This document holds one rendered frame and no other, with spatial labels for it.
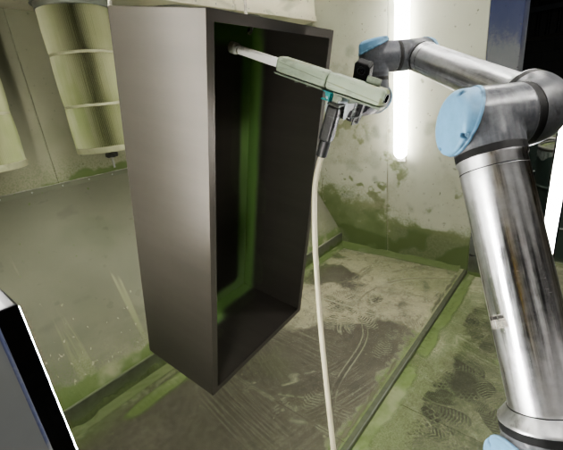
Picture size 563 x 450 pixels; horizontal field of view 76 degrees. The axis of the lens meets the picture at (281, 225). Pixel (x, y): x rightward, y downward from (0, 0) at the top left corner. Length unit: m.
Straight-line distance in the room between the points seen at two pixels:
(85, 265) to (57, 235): 0.22
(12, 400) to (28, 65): 2.08
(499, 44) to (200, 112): 2.19
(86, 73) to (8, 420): 1.82
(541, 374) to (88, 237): 2.11
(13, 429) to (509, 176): 0.74
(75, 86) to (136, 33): 1.09
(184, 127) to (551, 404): 0.91
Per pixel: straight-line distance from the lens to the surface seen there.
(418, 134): 2.93
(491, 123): 0.71
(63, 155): 2.42
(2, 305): 0.46
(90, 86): 2.12
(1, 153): 1.97
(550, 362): 0.72
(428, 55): 1.16
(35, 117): 2.39
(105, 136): 2.14
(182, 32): 0.95
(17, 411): 0.49
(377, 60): 1.22
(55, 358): 2.14
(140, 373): 2.24
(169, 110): 1.01
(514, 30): 2.78
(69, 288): 2.21
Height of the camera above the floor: 1.44
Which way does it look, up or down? 20 degrees down
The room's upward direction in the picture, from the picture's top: 6 degrees counter-clockwise
